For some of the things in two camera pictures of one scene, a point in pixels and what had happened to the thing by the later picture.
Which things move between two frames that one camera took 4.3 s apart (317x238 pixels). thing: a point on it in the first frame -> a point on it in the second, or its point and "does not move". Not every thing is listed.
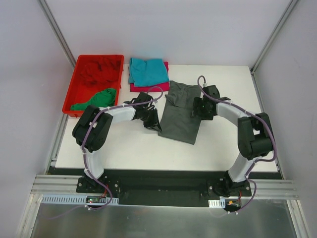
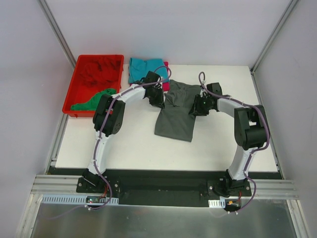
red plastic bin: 94,73 does not move
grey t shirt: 176,121 does not move
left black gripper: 150,118 -> 157,98
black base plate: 165,188 does not move
